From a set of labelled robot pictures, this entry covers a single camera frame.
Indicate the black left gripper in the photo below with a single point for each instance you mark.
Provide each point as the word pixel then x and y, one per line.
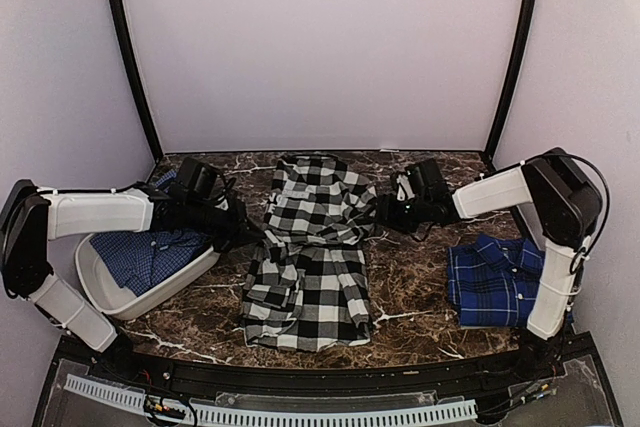
pixel 241 231

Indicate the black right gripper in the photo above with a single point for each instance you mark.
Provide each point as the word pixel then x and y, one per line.
pixel 386 213

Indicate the black white checked shirt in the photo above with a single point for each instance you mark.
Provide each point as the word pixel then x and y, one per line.
pixel 307 286

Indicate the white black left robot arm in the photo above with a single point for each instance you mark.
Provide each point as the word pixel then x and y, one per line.
pixel 200 198

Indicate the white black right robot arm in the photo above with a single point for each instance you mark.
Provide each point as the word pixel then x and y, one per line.
pixel 572 211

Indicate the grey plastic bin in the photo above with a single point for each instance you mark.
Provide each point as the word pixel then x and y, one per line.
pixel 121 303

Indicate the small-check blue shirt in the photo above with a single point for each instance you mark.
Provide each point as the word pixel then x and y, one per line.
pixel 139 261

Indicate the blue plaid folded shirt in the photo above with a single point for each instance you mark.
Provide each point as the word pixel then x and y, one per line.
pixel 494 282

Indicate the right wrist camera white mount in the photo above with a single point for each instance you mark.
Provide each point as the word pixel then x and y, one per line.
pixel 404 190

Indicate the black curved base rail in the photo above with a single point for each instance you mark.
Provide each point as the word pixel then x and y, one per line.
pixel 571 391

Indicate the white slotted cable duct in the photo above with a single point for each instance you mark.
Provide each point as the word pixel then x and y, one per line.
pixel 259 410

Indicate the black corner frame post right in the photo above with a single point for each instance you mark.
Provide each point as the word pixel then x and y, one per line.
pixel 521 35

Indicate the black corner frame post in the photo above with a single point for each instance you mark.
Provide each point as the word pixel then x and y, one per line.
pixel 521 35
pixel 128 56

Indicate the black corner frame post left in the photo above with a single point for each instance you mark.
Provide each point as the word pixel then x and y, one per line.
pixel 128 56

